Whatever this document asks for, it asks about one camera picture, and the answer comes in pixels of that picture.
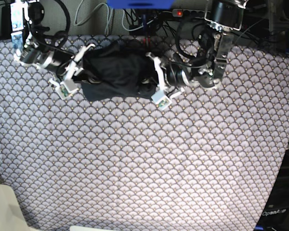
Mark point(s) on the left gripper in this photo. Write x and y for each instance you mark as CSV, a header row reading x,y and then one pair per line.
x,y
150,77

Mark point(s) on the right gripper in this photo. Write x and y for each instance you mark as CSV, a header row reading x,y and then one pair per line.
x,y
88,75

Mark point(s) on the dark navy T-shirt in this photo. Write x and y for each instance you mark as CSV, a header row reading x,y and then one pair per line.
x,y
118,71

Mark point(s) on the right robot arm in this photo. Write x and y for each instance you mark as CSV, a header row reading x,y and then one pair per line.
x,y
33,47

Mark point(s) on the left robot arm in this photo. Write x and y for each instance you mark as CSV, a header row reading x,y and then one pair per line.
x,y
206,67

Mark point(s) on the red table clamp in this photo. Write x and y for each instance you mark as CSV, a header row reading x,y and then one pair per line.
x,y
146,42

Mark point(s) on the fan-patterned tablecloth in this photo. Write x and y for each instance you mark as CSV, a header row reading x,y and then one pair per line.
x,y
207,163

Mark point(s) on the black OpenArm box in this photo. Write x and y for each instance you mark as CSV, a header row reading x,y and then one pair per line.
x,y
275,216

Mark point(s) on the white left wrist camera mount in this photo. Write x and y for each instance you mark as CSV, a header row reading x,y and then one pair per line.
x,y
162,98

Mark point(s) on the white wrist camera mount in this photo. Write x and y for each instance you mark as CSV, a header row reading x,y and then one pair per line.
x,y
67,87
162,98

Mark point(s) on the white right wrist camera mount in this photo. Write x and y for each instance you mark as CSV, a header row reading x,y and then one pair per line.
x,y
67,87

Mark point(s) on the black power strip red switch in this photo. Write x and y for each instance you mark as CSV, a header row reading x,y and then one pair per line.
x,y
181,13

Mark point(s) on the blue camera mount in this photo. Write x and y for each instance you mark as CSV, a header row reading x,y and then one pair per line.
x,y
140,4

